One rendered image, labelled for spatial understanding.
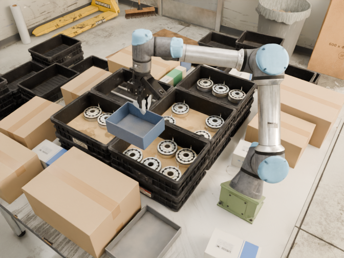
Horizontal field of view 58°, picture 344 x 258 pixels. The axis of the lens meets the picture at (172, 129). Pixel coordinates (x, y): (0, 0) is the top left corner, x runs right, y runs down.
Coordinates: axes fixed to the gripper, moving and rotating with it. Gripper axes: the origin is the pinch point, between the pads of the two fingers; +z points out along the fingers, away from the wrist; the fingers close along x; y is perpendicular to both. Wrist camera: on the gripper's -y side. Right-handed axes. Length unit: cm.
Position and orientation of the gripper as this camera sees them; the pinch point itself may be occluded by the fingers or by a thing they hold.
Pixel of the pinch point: (145, 112)
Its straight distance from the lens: 137.1
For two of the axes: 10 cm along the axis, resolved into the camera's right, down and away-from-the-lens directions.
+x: -5.9, 4.7, -6.6
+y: -8.1, -3.9, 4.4
